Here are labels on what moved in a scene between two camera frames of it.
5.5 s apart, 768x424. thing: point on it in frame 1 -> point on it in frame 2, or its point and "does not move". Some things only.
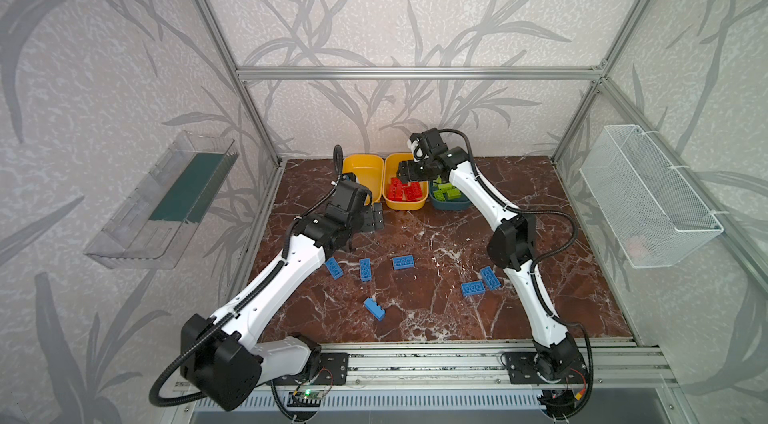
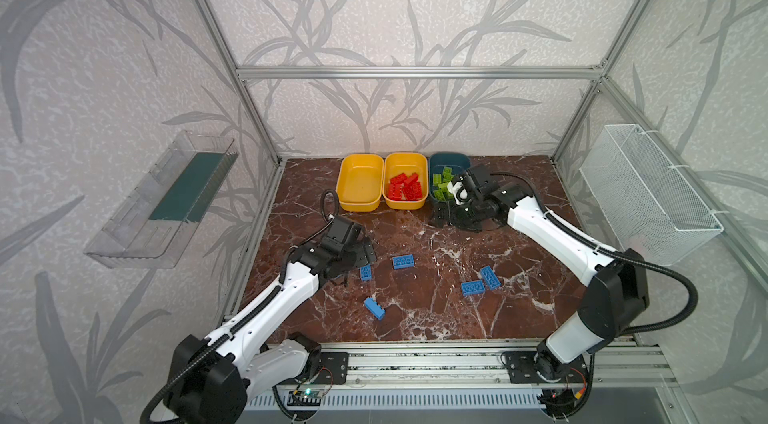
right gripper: x=409 y=171 -> x=455 y=214
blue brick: x=490 y=278 does not move
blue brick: x=472 y=288 does not move
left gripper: x=372 y=218 -> x=360 y=254
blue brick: x=365 y=269 does not move
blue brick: x=404 y=262 does not move
